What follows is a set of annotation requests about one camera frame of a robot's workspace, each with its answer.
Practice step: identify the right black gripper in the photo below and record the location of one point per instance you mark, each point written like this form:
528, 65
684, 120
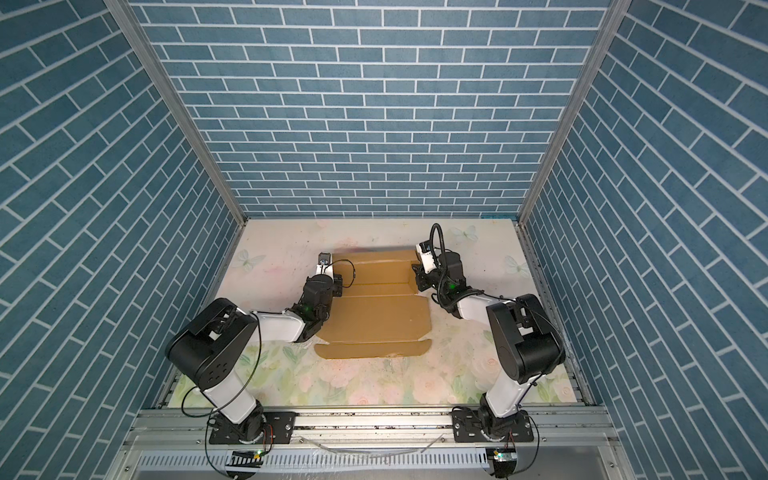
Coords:
421, 277

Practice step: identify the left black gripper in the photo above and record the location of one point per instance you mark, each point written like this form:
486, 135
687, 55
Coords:
337, 284

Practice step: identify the brown cardboard box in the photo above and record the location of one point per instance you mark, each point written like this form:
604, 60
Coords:
380, 313

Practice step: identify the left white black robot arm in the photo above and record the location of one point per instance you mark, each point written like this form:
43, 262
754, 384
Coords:
208, 348

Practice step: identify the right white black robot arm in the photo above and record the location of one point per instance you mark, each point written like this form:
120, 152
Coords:
527, 344

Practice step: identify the left green circuit board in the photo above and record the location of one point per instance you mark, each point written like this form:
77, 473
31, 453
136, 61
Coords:
246, 459

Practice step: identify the green circuit board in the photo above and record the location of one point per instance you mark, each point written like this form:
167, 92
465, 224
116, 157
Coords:
246, 459
502, 455

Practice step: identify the right green circuit board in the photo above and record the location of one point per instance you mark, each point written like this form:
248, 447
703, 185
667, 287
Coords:
502, 455

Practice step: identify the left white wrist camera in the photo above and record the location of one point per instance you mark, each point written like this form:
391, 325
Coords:
324, 264

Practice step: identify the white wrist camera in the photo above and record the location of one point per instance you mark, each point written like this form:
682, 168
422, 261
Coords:
425, 252
324, 264

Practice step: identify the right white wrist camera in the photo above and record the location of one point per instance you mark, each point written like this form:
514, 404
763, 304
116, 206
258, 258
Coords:
425, 252

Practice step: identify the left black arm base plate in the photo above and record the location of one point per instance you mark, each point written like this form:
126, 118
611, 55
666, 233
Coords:
266, 428

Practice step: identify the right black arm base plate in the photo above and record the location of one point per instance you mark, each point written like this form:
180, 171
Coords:
480, 425

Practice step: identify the white slotted cable duct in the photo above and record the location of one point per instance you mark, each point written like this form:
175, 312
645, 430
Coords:
315, 460

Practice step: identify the aluminium mounting rail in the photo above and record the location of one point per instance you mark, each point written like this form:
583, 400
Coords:
397, 427

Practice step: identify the right aluminium corner post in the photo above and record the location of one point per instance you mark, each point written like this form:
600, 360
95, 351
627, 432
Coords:
596, 55

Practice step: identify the aluminium corner post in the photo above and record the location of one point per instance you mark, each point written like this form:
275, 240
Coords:
129, 25
596, 55

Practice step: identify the left aluminium corner post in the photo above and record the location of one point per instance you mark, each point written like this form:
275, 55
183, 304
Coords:
129, 25

